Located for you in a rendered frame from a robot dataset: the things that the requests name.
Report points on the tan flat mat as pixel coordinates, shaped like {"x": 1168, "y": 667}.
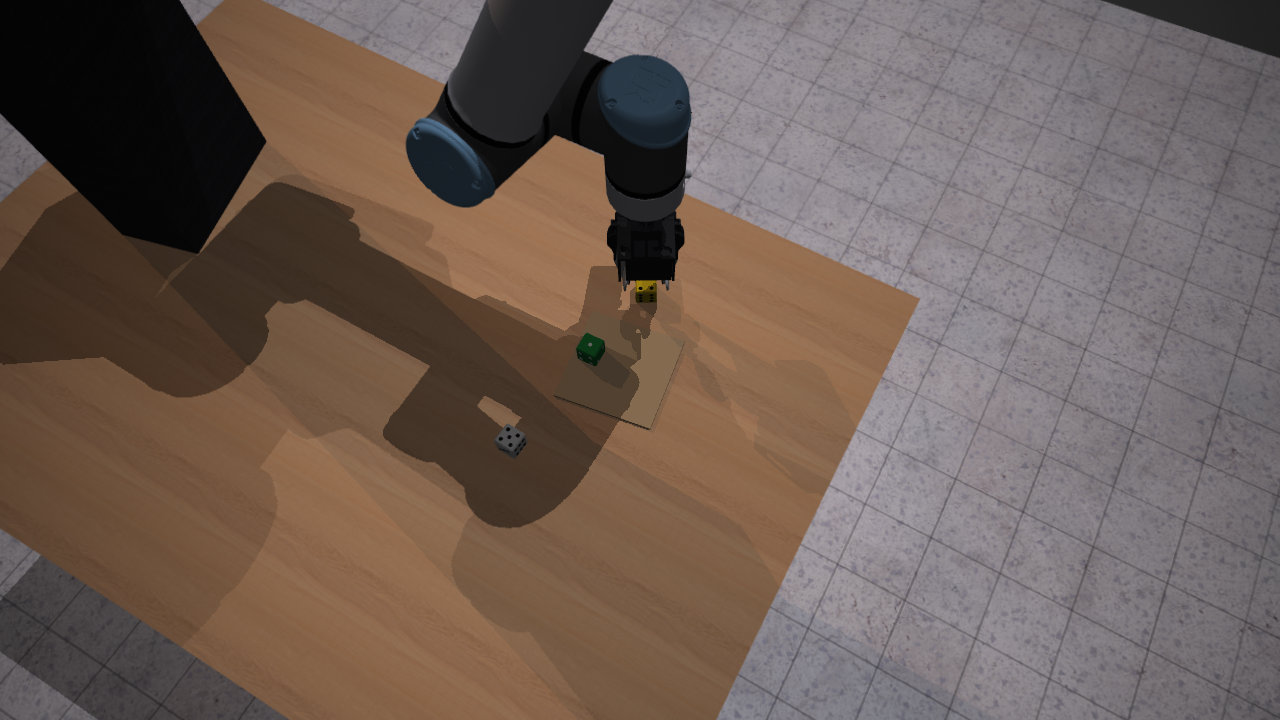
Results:
{"x": 630, "y": 379}

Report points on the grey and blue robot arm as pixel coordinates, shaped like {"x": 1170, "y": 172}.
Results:
{"x": 635, "y": 112}

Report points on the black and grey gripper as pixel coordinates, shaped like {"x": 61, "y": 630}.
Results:
{"x": 654, "y": 263}

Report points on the grey die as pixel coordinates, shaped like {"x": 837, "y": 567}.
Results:
{"x": 511, "y": 441}

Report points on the yellow die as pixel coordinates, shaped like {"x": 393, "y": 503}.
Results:
{"x": 646, "y": 291}

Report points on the green die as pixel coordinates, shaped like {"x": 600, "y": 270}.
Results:
{"x": 590, "y": 349}

